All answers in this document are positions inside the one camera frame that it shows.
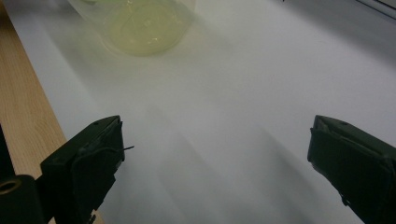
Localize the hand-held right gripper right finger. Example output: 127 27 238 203
307 115 396 224

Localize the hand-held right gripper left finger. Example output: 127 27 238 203
40 115 135 224

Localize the green translucent cup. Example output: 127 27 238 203
66 0 197 58

